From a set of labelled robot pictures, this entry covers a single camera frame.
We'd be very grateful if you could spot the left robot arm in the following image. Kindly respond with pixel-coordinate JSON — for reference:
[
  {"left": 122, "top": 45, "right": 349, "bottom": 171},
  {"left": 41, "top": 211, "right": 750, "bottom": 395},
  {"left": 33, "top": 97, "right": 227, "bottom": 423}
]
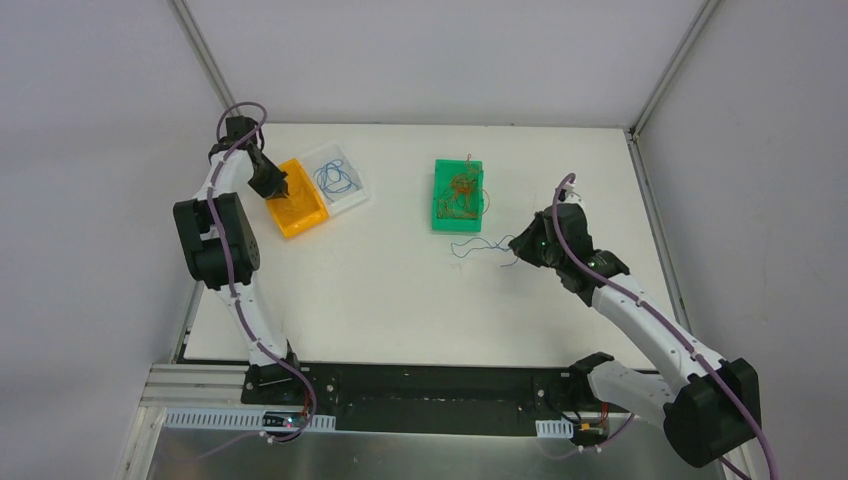
[{"left": 172, "top": 115, "right": 305, "bottom": 405}]

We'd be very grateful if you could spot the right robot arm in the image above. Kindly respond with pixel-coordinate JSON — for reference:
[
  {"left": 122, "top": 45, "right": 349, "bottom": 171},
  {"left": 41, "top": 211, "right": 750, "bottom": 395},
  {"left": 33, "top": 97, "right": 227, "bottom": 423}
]
[{"left": 509, "top": 203, "right": 765, "bottom": 467}]

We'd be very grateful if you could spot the yellow plastic bin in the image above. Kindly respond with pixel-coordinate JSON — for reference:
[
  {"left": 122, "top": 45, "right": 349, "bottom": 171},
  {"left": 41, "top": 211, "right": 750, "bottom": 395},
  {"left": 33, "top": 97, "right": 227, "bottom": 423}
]
[{"left": 265, "top": 158, "right": 329, "bottom": 239}]

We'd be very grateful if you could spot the white translucent bin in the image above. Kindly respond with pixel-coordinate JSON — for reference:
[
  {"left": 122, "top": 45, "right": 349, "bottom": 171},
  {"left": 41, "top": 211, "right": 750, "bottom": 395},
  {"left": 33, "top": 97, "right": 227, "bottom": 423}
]
[{"left": 297, "top": 142, "right": 370, "bottom": 217}]

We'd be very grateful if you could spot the green plastic bin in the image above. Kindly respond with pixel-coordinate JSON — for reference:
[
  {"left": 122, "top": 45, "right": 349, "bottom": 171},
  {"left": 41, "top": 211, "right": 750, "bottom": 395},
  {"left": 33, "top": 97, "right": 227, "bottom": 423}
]
[{"left": 431, "top": 158, "right": 490, "bottom": 234}]

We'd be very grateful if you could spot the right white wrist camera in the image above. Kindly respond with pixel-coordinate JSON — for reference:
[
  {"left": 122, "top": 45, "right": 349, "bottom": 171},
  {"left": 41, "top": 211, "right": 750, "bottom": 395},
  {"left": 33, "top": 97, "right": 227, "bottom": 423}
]
[{"left": 556, "top": 186, "right": 584, "bottom": 207}]

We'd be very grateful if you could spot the right aluminium frame rail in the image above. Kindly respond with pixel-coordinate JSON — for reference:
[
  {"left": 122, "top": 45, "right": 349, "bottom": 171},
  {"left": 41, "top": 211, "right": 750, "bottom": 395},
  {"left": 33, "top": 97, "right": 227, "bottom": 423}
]
[{"left": 629, "top": 0, "right": 723, "bottom": 141}]

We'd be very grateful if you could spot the aluminium frame rail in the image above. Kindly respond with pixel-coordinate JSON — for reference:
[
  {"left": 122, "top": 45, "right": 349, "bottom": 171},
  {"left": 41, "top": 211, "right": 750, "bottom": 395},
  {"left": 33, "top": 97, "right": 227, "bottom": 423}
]
[
  {"left": 629, "top": 0, "right": 723, "bottom": 141},
  {"left": 168, "top": 0, "right": 234, "bottom": 108}
]

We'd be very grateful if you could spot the right white cable duct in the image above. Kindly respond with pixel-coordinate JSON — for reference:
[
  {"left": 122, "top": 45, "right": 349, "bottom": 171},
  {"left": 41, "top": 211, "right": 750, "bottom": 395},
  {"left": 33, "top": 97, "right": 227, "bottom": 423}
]
[{"left": 535, "top": 419, "right": 574, "bottom": 439}]

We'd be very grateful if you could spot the white cable duct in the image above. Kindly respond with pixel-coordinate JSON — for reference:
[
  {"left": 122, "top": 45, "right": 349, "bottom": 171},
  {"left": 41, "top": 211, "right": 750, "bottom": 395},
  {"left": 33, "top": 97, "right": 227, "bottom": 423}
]
[
  {"left": 163, "top": 408, "right": 336, "bottom": 433},
  {"left": 535, "top": 419, "right": 574, "bottom": 439}
]

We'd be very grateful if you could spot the left aluminium frame rail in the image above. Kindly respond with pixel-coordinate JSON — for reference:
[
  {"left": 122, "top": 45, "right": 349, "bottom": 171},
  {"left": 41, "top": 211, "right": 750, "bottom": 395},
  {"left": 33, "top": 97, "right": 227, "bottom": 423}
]
[{"left": 168, "top": 0, "right": 234, "bottom": 108}]

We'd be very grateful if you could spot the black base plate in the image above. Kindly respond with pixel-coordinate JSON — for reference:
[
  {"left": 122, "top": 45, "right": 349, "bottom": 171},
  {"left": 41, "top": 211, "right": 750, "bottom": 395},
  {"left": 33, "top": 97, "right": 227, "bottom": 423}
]
[{"left": 241, "top": 362, "right": 604, "bottom": 436}]

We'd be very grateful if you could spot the left white cable duct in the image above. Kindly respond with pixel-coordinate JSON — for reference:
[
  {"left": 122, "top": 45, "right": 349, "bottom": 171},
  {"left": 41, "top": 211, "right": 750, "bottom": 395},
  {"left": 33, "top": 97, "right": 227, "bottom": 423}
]
[{"left": 163, "top": 408, "right": 336, "bottom": 433}]

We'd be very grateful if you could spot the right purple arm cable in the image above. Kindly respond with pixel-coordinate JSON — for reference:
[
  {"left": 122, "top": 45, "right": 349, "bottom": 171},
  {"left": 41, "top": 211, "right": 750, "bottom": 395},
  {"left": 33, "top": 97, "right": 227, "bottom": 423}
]
[{"left": 549, "top": 173, "right": 780, "bottom": 480}]

